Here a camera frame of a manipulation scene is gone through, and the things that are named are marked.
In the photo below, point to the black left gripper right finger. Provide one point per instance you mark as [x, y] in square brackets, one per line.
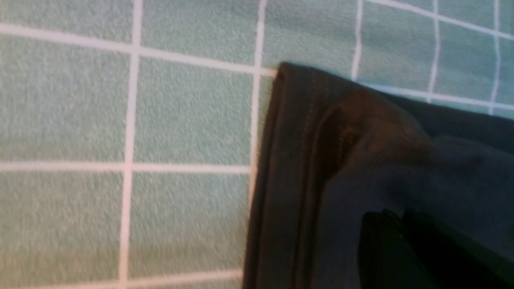
[454, 260]

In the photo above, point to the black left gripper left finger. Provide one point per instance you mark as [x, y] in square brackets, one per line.
[385, 258]

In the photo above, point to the dark gray long-sleeve top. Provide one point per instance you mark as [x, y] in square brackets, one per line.
[333, 149]

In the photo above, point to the green checkered tablecloth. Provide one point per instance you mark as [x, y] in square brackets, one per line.
[130, 129]

